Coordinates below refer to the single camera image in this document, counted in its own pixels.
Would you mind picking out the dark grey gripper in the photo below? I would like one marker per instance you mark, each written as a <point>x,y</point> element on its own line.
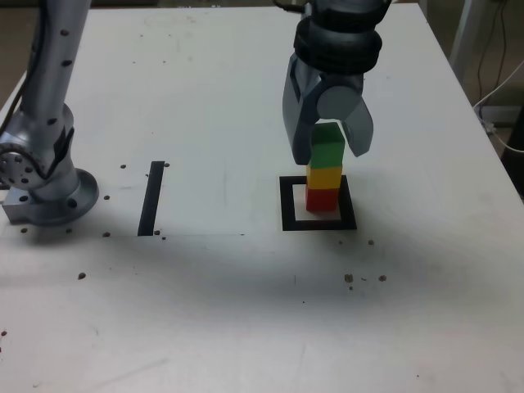
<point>344,80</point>

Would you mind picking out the green cube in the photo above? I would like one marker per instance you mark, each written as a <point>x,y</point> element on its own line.
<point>327,155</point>

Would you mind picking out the yellow cube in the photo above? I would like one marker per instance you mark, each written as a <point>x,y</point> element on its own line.
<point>324,178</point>

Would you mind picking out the red cube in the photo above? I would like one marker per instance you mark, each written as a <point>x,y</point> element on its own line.
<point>321,201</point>

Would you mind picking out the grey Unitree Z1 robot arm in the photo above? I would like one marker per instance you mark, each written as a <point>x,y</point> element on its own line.
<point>49,82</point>

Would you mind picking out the black tape square outline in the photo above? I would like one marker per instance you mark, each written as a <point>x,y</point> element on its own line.
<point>286,204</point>

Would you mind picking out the white metal stand leg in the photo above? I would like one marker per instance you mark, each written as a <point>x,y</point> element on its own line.
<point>462,32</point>

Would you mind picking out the black tape strip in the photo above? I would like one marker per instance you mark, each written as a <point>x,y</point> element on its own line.
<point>149,204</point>

